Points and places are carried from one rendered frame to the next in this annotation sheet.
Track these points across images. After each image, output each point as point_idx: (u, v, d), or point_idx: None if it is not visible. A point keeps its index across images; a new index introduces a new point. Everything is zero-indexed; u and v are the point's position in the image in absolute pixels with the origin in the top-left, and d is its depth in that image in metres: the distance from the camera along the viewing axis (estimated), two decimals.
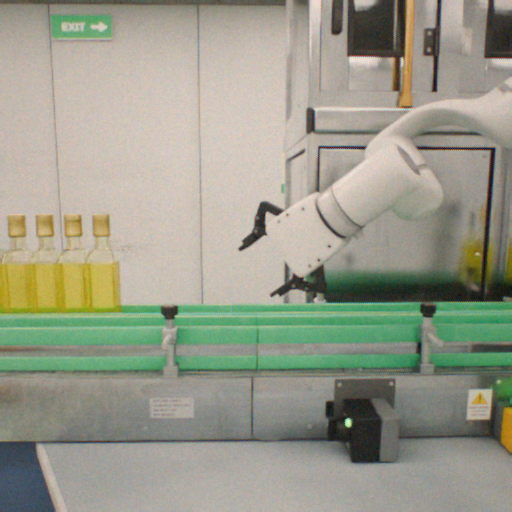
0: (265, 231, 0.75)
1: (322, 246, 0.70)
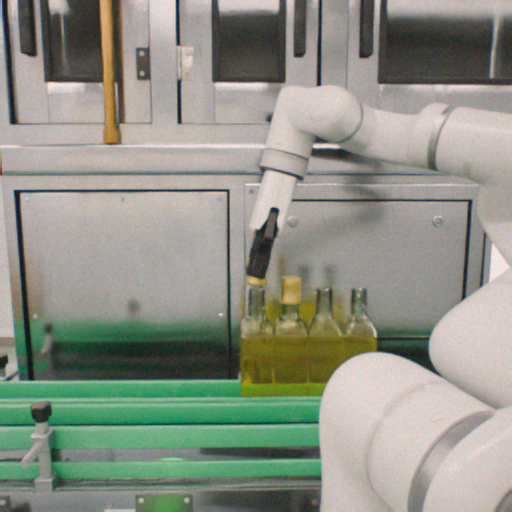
0: (273, 241, 0.76)
1: None
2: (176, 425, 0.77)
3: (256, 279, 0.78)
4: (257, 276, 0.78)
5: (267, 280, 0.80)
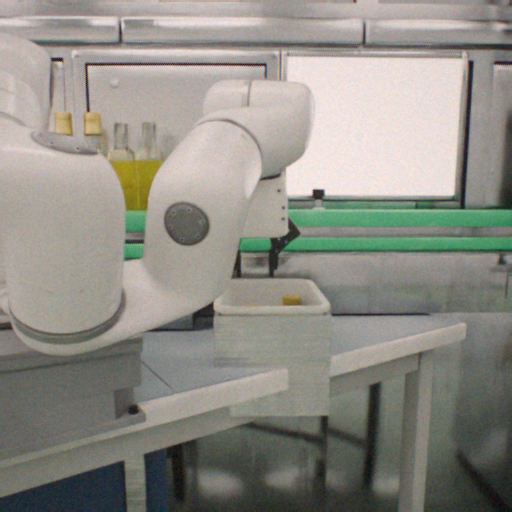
0: None
1: (275, 196, 0.72)
2: None
3: (59, 129, 0.94)
4: (60, 126, 0.94)
5: (72, 132, 0.96)
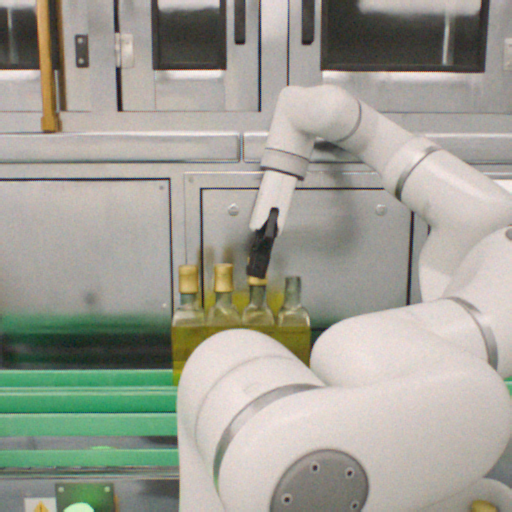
0: (273, 241, 0.76)
1: None
2: None
3: (186, 287, 0.77)
4: (187, 284, 0.77)
5: (199, 288, 0.79)
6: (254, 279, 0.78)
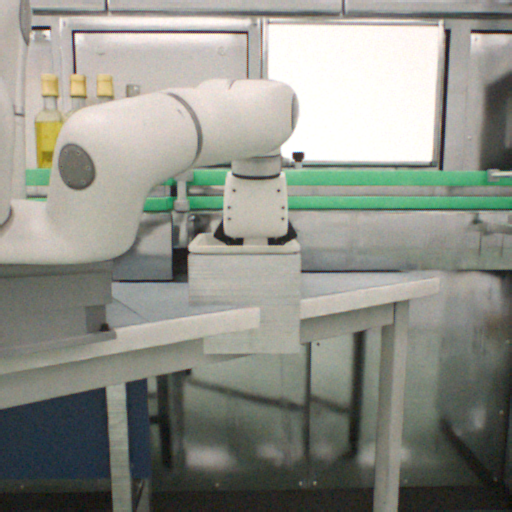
0: (239, 241, 0.76)
1: (274, 196, 0.72)
2: None
3: (45, 90, 0.97)
4: (46, 87, 0.97)
5: (58, 94, 0.99)
6: (100, 91, 0.98)
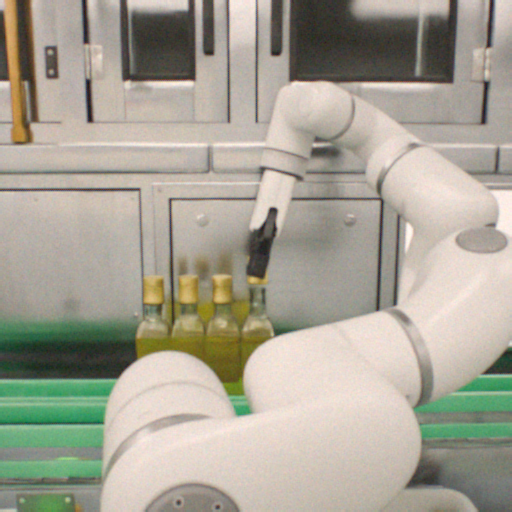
0: (273, 241, 0.76)
1: None
2: (70, 424, 0.77)
3: (151, 298, 0.78)
4: (151, 295, 0.78)
5: (164, 299, 0.80)
6: (218, 298, 0.79)
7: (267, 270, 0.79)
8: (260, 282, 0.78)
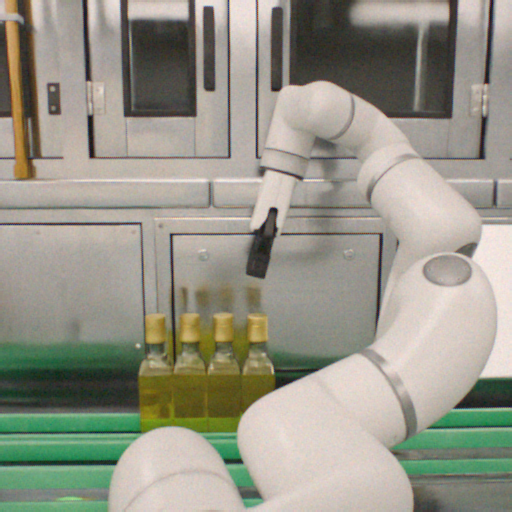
0: (273, 241, 0.76)
1: None
2: (73, 462, 0.78)
3: (152, 337, 0.79)
4: (153, 335, 0.79)
5: (166, 337, 0.81)
6: (219, 337, 0.80)
7: (267, 328, 0.80)
8: (260, 340, 0.79)
